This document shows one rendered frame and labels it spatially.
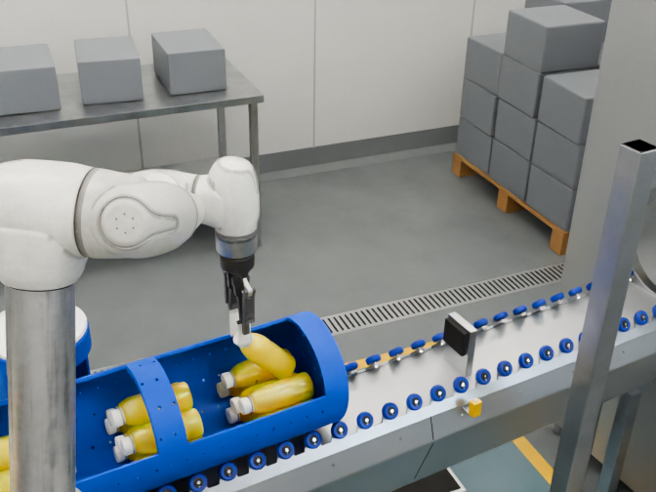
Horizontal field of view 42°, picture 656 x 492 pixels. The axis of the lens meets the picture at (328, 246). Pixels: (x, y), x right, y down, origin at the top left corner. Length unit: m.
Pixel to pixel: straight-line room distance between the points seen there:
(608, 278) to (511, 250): 2.89
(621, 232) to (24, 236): 1.29
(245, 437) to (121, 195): 0.92
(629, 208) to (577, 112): 2.71
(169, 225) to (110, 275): 3.47
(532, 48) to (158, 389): 3.50
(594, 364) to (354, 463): 0.64
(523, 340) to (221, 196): 1.18
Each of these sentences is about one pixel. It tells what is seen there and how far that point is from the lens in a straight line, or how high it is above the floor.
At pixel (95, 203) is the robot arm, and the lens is 1.20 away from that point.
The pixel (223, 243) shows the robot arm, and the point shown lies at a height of 1.52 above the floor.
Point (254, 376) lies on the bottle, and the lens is 2.08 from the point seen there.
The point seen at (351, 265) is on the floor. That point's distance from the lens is 4.65.
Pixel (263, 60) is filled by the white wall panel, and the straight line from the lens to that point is 5.38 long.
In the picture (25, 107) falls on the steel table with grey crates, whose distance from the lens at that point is 4.36.
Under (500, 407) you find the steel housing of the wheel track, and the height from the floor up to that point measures 0.86.
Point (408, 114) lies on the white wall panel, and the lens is 5.95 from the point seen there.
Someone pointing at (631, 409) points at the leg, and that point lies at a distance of 3.01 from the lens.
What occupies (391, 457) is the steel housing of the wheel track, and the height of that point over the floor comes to 0.84.
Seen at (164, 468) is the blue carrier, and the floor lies 1.08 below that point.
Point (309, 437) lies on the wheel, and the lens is 2.11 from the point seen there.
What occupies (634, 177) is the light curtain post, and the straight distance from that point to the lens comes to 1.93.
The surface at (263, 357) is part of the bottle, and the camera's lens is 1.98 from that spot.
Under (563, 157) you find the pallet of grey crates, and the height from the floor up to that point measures 0.55.
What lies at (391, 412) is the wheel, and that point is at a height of 0.97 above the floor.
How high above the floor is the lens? 2.41
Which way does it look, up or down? 30 degrees down
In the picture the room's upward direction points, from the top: 1 degrees clockwise
